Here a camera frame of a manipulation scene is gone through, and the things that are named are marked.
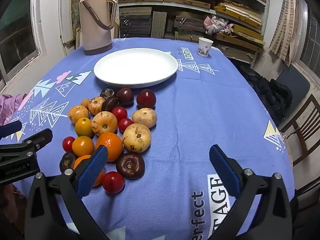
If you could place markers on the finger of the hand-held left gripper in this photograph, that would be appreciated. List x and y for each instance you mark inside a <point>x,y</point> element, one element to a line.
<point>11,127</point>
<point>41,137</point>

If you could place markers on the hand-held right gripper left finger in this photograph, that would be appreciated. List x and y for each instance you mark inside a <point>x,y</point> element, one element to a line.
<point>92,170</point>

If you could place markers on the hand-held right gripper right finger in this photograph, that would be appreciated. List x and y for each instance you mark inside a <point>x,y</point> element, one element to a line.
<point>223,170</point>

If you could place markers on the orange mandarin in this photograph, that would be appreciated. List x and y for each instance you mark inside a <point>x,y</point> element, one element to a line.
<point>81,160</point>
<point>113,145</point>

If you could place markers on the red cherry tomato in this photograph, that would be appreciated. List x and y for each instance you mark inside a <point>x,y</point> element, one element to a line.
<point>125,124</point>
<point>113,182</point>
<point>68,143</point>
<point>119,113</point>

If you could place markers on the yellow tomato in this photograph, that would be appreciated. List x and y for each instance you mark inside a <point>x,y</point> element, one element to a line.
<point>83,145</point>
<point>84,127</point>

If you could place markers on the dark brown round fruit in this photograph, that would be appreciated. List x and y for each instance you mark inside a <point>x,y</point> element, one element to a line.
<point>109,104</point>
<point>67,162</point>
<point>130,165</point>

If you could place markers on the small tan longan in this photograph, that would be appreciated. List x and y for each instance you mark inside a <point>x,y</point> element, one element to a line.
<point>85,103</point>

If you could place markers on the dark brown scarred fruit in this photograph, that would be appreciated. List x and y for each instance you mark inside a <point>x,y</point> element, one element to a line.
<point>107,93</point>

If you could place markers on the dark red plum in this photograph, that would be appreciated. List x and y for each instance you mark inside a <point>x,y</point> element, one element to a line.
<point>125,95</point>
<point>146,98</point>

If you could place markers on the white oval plate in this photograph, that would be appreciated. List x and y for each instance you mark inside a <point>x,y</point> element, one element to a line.
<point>136,66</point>

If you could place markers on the purple cloth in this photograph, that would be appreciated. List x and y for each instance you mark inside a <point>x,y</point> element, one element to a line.
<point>10,105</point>

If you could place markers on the blue printed tablecloth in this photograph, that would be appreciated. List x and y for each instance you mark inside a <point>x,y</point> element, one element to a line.
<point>200,117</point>

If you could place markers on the black clothing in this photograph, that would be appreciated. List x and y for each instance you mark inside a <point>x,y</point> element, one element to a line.
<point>265,92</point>

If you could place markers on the brown wooden chair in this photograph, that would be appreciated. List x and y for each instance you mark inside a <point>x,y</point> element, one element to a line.
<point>302,127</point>

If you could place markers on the white-framed window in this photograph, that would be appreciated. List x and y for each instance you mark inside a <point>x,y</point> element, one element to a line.
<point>15,30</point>

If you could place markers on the dark blue chair cushion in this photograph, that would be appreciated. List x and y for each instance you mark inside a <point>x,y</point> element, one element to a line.
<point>292,85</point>

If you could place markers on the floral paper cup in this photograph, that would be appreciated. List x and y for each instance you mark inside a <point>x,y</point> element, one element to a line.
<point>205,47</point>

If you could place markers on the beige thermos flask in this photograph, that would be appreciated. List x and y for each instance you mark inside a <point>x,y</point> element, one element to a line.
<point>96,25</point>

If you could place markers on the pink crumpled cloth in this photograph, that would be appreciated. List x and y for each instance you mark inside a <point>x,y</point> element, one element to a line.
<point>217,25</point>

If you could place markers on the mesh-covered window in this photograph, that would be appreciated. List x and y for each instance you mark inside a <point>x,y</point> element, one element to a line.
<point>310,42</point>

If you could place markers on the grey woven panel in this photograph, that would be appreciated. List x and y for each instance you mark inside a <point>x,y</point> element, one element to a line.
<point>158,25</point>

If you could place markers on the brick-patterned hanging mat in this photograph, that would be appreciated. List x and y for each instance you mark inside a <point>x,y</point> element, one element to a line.
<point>283,22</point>

